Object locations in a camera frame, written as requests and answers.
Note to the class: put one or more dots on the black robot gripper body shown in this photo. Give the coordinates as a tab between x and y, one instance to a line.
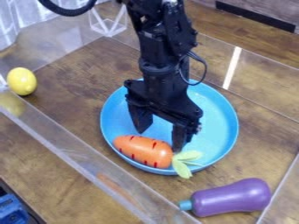
162	91

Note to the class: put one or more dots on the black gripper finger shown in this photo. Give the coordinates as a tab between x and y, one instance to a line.
182	135
142	117

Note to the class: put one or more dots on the orange toy carrot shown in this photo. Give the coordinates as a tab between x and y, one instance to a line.
154	153

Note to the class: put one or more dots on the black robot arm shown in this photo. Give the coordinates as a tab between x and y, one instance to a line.
165	31

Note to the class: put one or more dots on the blue round tray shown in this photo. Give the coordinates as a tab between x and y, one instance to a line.
214	141

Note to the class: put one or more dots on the purple toy eggplant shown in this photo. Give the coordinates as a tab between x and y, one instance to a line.
245	196

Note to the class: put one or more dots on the yellow toy lemon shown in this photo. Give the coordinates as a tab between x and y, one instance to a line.
22	81

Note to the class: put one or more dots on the black baseboard strip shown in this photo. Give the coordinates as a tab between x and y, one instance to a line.
256	16

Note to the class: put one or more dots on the white curtain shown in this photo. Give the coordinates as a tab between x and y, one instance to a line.
25	16

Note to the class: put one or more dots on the blue plastic crate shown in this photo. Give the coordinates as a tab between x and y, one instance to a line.
13	212

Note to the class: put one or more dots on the clear acrylic barrier wall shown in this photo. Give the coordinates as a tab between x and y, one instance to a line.
57	160

